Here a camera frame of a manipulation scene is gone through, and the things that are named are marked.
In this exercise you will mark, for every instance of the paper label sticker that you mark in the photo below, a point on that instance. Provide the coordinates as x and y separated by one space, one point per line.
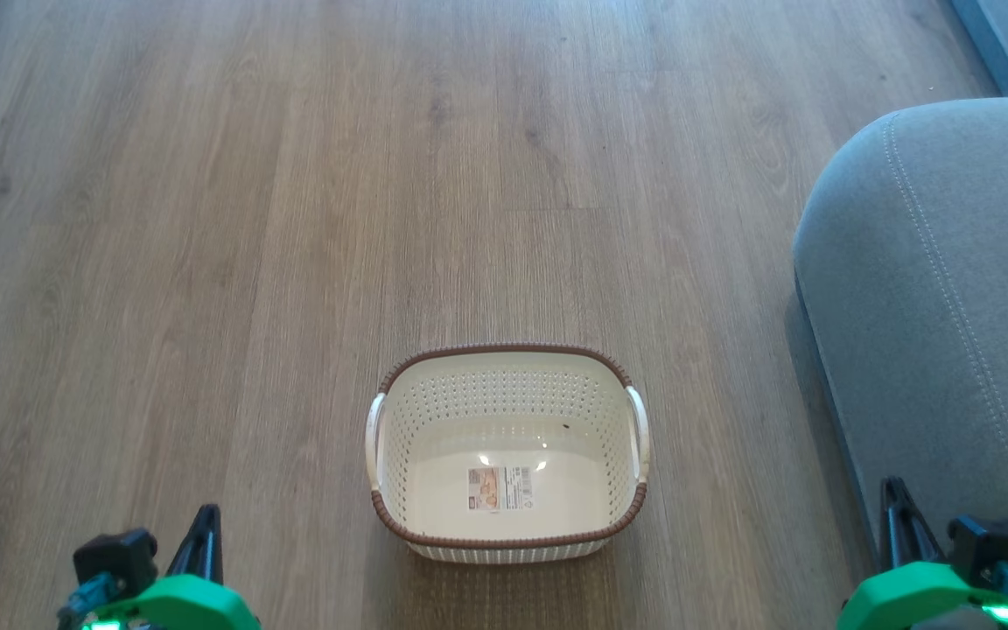
500 488

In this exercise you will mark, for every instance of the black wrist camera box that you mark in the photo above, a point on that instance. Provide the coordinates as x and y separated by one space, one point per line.
990 547
116 560

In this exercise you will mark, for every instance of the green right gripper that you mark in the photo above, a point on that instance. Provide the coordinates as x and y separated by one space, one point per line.
915 599

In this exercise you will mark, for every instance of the cream laundry basket brown rim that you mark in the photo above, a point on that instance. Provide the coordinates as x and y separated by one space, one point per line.
513 437

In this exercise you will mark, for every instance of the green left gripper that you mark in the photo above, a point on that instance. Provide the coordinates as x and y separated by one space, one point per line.
180 608

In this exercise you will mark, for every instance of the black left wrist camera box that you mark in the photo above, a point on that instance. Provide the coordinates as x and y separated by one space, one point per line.
116 560

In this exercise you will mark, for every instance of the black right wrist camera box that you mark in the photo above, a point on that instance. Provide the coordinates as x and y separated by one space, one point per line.
990 547

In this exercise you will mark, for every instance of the grey fabric sofa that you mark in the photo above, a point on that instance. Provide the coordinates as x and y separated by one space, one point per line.
950 306

